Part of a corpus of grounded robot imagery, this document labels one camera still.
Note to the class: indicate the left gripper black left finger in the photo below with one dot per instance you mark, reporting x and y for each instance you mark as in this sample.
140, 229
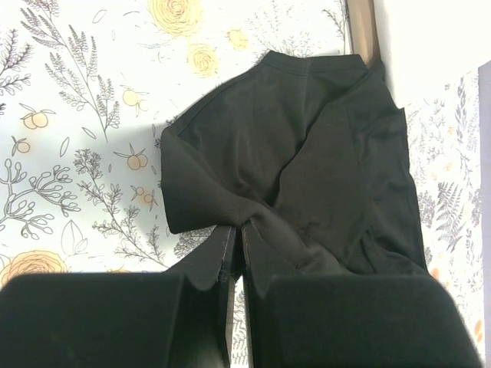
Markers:
177, 318

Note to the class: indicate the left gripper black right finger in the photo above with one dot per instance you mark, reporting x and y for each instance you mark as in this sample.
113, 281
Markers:
346, 320

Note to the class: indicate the black t-shirt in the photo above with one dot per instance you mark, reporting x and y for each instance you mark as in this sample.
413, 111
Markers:
308, 154

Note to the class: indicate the floral patterned table mat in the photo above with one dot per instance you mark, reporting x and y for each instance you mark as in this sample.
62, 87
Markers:
87, 86

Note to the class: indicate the brown cardboard board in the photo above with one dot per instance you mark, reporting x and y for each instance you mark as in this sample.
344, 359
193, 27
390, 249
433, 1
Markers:
363, 30

